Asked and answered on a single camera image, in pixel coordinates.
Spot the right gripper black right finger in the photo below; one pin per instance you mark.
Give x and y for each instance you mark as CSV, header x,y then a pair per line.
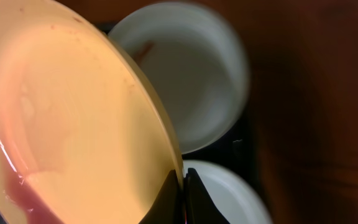
x,y
200,208

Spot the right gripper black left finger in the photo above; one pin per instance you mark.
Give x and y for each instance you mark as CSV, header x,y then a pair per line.
x,y
168,205

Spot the yellow plate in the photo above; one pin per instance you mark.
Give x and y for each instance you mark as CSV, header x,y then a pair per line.
x,y
84,137

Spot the round black serving tray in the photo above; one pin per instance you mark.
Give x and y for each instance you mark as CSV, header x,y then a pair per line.
x,y
235,150

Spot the near mint green plate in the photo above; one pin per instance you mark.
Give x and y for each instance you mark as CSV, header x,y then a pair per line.
x,y
233,197

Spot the mint green plate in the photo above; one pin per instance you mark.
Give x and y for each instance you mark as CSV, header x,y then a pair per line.
x,y
233,197
196,63

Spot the far mint green plate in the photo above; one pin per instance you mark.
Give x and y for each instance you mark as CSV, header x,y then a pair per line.
x,y
196,63

